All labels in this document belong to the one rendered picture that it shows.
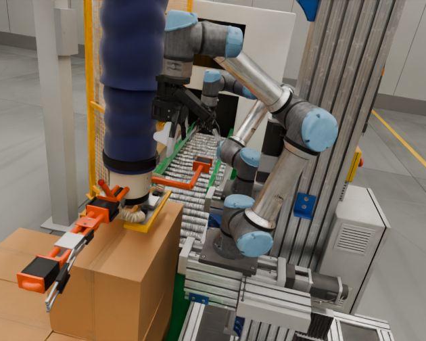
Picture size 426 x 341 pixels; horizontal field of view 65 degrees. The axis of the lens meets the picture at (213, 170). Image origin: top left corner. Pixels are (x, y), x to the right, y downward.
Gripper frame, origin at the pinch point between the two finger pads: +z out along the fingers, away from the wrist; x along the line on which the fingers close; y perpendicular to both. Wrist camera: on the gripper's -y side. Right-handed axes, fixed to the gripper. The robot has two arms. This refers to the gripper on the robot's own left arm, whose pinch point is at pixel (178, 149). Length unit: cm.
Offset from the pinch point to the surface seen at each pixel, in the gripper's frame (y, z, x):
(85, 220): 29.8, 32.3, -0.7
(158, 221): 18, 58, -44
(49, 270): 26.1, 31.4, 24.0
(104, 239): 35, 58, -23
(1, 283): 89, 98, -21
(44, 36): 136, -6, -136
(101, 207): 28.9, 32.1, -9.8
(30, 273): 30, 31, 26
